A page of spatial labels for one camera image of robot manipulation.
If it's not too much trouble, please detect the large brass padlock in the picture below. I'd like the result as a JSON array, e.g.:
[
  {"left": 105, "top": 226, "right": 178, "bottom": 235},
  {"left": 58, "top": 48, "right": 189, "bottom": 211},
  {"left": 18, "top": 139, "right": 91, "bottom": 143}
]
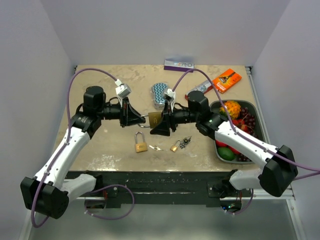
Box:
[{"left": 138, "top": 111, "right": 162, "bottom": 129}]

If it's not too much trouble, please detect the red apple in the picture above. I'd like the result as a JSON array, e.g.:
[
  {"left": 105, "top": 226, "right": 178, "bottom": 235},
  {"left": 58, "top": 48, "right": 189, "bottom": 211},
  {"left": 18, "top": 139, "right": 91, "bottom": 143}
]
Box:
[
  {"left": 228, "top": 146, "right": 241, "bottom": 155},
  {"left": 215, "top": 140, "right": 228, "bottom": 148}
]

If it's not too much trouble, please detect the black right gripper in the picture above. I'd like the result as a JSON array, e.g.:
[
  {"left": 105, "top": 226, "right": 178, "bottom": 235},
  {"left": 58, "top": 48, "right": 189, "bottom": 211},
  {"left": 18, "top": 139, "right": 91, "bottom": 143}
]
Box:
[{"left": 150, "top": 101, "right": 199, "bottom": 137}]

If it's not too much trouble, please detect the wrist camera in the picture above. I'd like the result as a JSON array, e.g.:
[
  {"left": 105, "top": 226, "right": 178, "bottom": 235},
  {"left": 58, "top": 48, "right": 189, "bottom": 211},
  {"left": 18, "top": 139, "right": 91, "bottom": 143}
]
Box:
[
  {"left": 163, "top": 88, "right": 176, "bottom": 111},
  {"left": 115, "top": 79, "right": 132, "bottom": 107}
]

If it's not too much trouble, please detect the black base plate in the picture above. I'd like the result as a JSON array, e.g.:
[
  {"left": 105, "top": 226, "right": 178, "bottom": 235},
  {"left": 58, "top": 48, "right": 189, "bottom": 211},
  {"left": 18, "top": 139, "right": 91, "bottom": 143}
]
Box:
[{"left": 64, "top": 170, "right": 253, "bottom": 209}]

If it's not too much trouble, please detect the red apple right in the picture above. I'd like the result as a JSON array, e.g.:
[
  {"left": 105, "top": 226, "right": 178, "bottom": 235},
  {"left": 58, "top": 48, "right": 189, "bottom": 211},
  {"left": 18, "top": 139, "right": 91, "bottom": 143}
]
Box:
[{"left": 228, "top": 146, "right": 241, "bottom": 155}]

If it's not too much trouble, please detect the orange box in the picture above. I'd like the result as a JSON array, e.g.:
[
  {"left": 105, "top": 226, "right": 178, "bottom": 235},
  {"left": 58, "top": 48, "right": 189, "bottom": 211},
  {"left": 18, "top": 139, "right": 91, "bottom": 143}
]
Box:
[{"left": 212, "top": 68, "right": 242, "bottom": 94}]

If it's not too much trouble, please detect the red white box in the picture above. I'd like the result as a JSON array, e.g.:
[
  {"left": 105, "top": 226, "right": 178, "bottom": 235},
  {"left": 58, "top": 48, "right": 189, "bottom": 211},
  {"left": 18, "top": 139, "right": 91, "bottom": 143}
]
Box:
[{"left": 184, "top": 80, "right": 213, "bottom": 100}]

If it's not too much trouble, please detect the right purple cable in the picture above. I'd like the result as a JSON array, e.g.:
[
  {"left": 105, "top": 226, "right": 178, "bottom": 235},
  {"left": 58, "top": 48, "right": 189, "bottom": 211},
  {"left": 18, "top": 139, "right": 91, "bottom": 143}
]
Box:
[{"left": 171, "top": 68, "right": 320, "bottom": 216}]

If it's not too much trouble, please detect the small brass padlock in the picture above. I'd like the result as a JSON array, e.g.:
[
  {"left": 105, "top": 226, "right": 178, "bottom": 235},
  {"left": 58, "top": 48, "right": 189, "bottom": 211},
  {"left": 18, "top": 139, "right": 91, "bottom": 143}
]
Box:
[{"left": 170, "top": 139, "right": 181, "bottom": 153}]

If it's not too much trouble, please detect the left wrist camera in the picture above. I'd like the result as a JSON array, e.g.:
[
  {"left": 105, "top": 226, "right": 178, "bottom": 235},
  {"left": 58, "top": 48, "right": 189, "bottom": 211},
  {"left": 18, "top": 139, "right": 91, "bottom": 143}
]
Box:
[{"left": 115, "top": 79, "right": 132, "bottom": 107}]

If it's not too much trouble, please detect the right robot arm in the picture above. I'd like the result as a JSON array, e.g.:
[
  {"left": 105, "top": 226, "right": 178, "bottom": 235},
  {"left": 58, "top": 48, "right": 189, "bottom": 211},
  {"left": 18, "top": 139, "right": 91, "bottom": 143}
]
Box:
[{"left": 150, "top": 91, "right": 298, "bottom": 198}]

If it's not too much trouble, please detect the blue zigzag pouch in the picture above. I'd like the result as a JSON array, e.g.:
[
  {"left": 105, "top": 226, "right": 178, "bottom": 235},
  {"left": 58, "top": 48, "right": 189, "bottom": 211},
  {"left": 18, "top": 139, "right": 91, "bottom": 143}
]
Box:
[{"left": 151, "top": 82, "right": 169, "bottom": 110}]

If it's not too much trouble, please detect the purple white box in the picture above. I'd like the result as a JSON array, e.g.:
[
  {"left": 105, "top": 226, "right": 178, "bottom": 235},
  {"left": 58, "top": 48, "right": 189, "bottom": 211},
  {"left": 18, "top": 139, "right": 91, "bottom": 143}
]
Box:
[{"left": 163, "top": 56, "right": 196, "bottom": 72}]

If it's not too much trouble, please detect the dark grapes bunch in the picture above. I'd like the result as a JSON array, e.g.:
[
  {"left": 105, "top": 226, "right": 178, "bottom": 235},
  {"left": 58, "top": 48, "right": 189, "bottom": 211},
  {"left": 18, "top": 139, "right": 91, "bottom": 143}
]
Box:
[{"left": 238, "top": 107, "right": 256, "bottom": 136}]

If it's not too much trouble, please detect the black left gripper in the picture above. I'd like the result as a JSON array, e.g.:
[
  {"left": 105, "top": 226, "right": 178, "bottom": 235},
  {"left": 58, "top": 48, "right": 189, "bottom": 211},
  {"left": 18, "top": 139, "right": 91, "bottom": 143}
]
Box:
[{"left": 97, "top": 96, "right": 146, "bottom": 127}]

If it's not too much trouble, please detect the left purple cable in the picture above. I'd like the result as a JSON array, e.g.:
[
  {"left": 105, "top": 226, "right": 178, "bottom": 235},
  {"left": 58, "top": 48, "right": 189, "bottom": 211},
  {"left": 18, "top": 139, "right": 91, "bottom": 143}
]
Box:
[{"left": 30, "top": 67, "right": 135, "bottom": 228}]

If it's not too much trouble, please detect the green avocado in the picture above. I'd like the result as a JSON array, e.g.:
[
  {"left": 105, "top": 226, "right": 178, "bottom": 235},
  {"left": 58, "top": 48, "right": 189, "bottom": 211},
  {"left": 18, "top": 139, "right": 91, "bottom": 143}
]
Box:
[{"left": 217, "top": 147, "right": 236, "bottom": 161}]

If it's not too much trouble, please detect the toy pineapple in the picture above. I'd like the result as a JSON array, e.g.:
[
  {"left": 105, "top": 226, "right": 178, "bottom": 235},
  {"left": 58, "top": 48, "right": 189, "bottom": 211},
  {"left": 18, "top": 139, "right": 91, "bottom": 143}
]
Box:
[{"left": 223, "top": 100, "right": 241, "bottom": 120}]

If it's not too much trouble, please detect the grey fruit tray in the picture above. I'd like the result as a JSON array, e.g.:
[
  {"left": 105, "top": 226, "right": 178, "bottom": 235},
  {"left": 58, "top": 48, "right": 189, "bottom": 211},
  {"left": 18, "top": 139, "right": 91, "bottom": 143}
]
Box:
[{"left": 214, "top": 100, "right": 266, "bottom": 165}]

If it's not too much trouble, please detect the brass padlock with keys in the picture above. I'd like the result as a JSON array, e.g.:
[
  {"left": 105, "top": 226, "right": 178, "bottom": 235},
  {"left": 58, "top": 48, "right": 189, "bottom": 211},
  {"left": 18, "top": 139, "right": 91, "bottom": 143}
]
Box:
[{"left": 134, "top": 131, "right": 148, "bottom": 153}]

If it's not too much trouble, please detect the red apple left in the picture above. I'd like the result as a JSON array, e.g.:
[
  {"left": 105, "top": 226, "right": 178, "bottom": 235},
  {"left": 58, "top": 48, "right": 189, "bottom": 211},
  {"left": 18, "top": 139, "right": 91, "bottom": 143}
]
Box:
[{"left": 215, "top": 140, "right": 228, "bottom": 148}]

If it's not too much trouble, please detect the purple cable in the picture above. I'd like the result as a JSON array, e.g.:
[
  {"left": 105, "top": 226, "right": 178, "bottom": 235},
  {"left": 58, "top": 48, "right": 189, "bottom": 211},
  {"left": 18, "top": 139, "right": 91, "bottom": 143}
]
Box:
[
  {"left": 30, "top": 67, "right": 135, "bottom": 228},
  {"left": 171, "top": 68, "right": 320, "bottom": 216}
]

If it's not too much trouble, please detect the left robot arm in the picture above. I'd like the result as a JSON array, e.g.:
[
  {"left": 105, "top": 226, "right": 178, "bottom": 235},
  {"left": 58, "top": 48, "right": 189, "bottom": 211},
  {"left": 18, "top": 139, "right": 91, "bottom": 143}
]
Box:
[{"left": 20, "top": 83, "right": 146, "bottom": 219}]

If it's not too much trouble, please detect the aluminium rail frame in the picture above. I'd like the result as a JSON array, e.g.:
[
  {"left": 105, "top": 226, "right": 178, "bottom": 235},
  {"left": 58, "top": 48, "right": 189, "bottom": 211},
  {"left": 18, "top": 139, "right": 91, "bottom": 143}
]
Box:
[{"left": 17, "top": 189, "right": 308, "bottom": 240}]

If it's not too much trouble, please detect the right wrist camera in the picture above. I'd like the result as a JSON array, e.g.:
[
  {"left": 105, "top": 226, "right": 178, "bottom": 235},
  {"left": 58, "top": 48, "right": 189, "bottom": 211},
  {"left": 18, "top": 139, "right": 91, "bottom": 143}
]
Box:
[{"left": 163, "top": 88, "right": 176, "bottom": 111}]

